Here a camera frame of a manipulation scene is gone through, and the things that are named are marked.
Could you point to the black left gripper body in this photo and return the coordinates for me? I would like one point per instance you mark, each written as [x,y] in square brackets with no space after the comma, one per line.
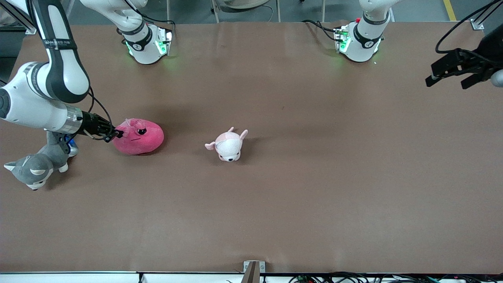
[487,67]

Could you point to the metal table edge bracket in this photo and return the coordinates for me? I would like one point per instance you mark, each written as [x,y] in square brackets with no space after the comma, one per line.
[253,271]

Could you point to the aluminium frame profile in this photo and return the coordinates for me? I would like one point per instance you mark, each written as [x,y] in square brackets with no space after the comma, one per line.
[17,17]
[477,24]

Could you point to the grey white husky plush toy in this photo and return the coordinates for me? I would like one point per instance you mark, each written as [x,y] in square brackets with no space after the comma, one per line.
[37,169]

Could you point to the pink white puppy plush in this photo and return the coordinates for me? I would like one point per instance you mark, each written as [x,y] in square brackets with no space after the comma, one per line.
[228,147]

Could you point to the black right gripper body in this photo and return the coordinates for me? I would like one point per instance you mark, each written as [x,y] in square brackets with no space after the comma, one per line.
[92,124]

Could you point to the brown table cover sheet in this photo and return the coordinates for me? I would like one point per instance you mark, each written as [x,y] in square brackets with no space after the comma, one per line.
[251,212]

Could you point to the white table edge strip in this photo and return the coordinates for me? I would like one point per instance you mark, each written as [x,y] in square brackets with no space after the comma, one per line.
[78,278]

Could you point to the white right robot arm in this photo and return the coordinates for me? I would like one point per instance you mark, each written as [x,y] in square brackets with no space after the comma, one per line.
[31,106]

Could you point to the round hot pink plush toy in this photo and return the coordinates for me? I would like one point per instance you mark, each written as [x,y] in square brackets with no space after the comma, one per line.
[145,141]

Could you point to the beige round stand base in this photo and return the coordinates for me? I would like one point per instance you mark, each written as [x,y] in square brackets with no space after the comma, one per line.
[243,4]

